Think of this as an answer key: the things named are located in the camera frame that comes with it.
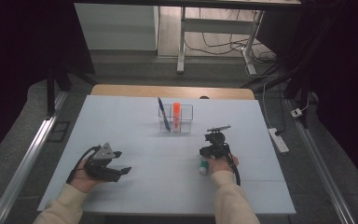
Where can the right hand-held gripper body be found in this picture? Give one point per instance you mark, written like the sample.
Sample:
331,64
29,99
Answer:
217,144

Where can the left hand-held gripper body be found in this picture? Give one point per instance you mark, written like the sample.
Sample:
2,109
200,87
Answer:
101,163

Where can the green and white glue stick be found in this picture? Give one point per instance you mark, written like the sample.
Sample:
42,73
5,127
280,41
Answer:
203,167

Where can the clear pen holder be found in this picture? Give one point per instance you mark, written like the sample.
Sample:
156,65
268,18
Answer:
186,121

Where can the orange highlighter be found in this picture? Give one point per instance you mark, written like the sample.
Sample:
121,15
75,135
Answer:
176,113

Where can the blue pen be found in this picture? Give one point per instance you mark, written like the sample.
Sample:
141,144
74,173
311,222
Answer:
164,115

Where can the person's right hand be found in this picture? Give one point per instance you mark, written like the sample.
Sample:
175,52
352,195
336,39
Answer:
219,165

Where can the person's left hand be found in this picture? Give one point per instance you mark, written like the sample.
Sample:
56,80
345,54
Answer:
82,182

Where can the white power strip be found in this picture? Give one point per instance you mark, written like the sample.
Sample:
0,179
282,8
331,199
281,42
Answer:
278,141

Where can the wooden table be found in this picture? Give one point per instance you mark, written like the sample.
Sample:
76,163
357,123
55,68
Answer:
167,91

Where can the white plug adapter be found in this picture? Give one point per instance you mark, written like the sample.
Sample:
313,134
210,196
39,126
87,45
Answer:
296,113

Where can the dark curtain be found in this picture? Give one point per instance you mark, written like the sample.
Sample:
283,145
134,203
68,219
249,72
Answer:
348,93
18,62

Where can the metal floor rail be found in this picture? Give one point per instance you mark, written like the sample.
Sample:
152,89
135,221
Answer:
28,161
320,168

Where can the white desk frame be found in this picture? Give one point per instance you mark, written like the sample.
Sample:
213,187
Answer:
217,25

